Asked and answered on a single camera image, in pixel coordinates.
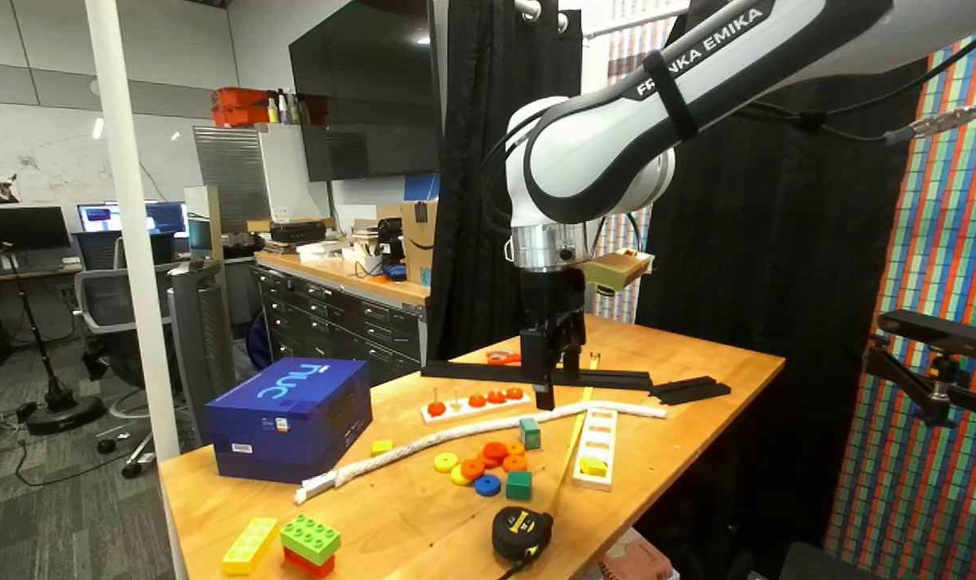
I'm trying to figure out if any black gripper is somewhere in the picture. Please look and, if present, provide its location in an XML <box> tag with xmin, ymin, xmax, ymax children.
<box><xmin>515</xmin><ymin>266</ymin><xmax>588</xmax><ymax>414</ymax></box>

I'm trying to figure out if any white peg board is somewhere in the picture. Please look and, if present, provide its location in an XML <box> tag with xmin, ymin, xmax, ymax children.
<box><xmin>420</xmin><ymin>383</ymin><xmax>533</xmax><ymax>426</ymax></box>

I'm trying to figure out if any long black bar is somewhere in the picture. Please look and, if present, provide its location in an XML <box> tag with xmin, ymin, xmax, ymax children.
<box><xmin>420</xmin><ymin>358</ymin><xmax>656</xmax><ymax>392</ymax></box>

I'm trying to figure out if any long white strip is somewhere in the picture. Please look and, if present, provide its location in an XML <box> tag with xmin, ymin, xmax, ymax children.
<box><xmin>291</xmin><ymin>398</ymin><xmax>669</xmax><ymax>510</ymax></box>

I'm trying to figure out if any short black flat piece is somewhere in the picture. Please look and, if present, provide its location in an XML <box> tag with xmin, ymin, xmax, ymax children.
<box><xmin>646</xmin><ymin>373</ymin><xmax>734</xmax><ymax>408</ymax></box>

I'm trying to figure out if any black yellow tape measure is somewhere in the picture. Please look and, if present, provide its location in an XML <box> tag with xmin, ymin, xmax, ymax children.
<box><xmin>488</xmin><ymin>408</ymin><xmax>592</xmax><ymax>567</ymax></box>

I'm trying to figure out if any red box under table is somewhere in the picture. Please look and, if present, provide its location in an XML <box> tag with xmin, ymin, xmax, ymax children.
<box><xmin>595</xmin><ymin>524</ymin><xmax>682</xmax><ymax>580</ymax></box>

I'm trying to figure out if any brown cardboard box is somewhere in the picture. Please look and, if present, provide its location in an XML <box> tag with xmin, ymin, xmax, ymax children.
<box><xmin>399</xmin><ymin>197</ymin><xmax>442</xmax><ymax>291</ymax></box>

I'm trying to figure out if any black curtain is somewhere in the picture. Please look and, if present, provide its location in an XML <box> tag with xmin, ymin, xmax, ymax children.
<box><xmin>425</xmin><ymin>0</ymin><xmax>585</xmax><ymax>363</ymax></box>

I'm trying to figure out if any black drawer cabinet wood top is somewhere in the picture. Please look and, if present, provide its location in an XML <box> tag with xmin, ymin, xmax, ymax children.
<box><xmin>252</xmin><ymin>249</ymin><xmax>434</xmax><ymax>388</ymax></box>

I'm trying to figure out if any blue cardboard box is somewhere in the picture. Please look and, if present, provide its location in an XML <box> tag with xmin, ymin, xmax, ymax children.
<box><xmin>202</xmin><ymin>356</ymin><xmax>378</xmax><ymax>487</ymax></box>

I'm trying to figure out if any black hanging cloth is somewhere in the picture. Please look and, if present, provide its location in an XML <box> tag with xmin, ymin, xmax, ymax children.
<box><xmin>635</xmin><ymin>59</ymin><xmax>932</xmax><ymax>580</ymax></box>

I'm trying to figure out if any green toy brick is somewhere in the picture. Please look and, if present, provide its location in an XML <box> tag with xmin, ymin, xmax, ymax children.
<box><xmin>277</xmin><ymin>510</ymin><xmax>345</xmax><ymax>567</ymax></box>

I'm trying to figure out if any red toy brick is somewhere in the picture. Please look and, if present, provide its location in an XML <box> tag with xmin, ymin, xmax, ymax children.
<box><xmin>279</xmin><ymin>545</ymin><xmax>339</xmax><ymax>580</ymax></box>

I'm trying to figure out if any yellow toy brick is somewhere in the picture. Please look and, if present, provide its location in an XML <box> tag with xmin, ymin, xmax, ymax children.
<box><xmin>219</xmin><ymin>515</ymin><xmax>284</xmax><ymax>576</ymax></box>

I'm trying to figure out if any small lit computer monitor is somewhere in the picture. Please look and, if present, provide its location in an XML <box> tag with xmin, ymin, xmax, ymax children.
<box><xmin>73</xmin><ymin>201</ymin><xmax>124</xmax><ymax>237</ymax></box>
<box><xmin>141</xmin><ymin>197</ymin><xmax>194</xmax><ymax>243</ymax></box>

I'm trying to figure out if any red tool case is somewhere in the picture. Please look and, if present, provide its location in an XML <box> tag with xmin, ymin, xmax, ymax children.
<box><xmin>208</xmin><ymin>85</ymin><xmax>274</xmax><ymax>131</ymax></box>

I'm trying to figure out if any white vertical pole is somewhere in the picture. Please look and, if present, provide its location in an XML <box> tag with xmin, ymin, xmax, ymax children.
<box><xmin>79</xmin><ymin>0</ymin><xmax>183</xmax><ymax>467</ymax></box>

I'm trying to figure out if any grey office chair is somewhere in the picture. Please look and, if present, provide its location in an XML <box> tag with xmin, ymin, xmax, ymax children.
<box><xmin>72</xmin><ymin>230</ymin><xmax>180</xmax><ymax>483</ymax></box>

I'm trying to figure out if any black floor stand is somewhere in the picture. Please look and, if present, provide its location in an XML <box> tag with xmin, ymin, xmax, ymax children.
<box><xmin>0</xmin><ymin>239</ymin><xmax>108</xmax><ymax>438</ymax></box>

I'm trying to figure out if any dark computer monitor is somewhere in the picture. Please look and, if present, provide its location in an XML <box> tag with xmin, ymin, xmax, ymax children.
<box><xmin>0</xmin><ymin>202</ymin><xmax>73</xmax><ymax>260</ymax></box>

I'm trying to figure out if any olive yellow wrist camera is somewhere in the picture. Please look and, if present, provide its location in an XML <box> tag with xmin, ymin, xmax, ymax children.
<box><xmin>585</xmin><ymin>253</ymin><xmax>656</xmax><ymax>298</ymax></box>

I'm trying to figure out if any large black wall screen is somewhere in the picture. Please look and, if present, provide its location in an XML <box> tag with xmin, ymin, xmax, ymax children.
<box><xmin>285</xmin><ymin>0</ymin><xmax>443</xmax><ymax>183</ymax></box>

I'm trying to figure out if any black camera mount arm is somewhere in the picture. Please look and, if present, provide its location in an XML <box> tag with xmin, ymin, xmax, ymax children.
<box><xmin>863</xmin><ymin>305</ymin><xmax>976</xmax><ymax>432</ymax></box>

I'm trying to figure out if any multicolour woven wall panel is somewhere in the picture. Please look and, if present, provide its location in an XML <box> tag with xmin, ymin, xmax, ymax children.
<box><xmin>822</xmin><ymin>29</ymin><xmax>976</xmax><ymax>580</ymax></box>

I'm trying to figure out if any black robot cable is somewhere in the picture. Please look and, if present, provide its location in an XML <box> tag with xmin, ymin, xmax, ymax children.
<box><xmin>721</xmin><ymin>17</ymin><xmax>976</xmax><ymax>152</ymax></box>

